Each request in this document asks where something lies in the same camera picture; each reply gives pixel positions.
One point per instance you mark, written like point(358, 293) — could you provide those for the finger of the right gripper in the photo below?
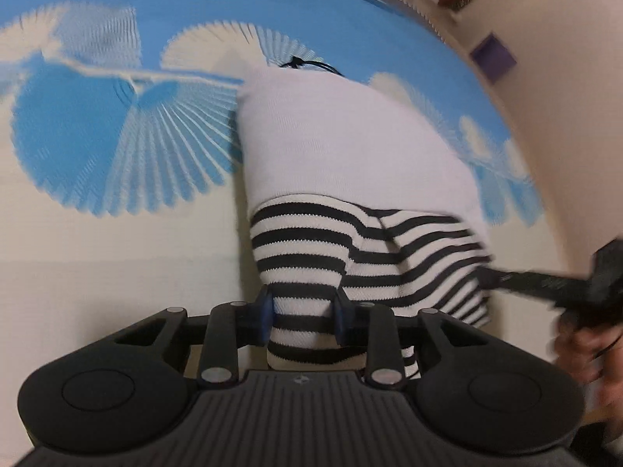
point(561, 291)

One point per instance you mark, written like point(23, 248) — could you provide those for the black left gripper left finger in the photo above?
point(135, 385)

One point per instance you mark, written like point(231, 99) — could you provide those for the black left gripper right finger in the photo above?
point(472, 389)

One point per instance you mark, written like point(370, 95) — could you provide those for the black white striped hooded garment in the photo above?
point(351, 192)

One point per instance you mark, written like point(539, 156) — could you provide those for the person's right hand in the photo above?
point(594, 355)

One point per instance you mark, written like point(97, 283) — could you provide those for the blue white patterned bedsheet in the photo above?
point(121, 177)

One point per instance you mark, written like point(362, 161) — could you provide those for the purple box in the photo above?
point(493, 58)

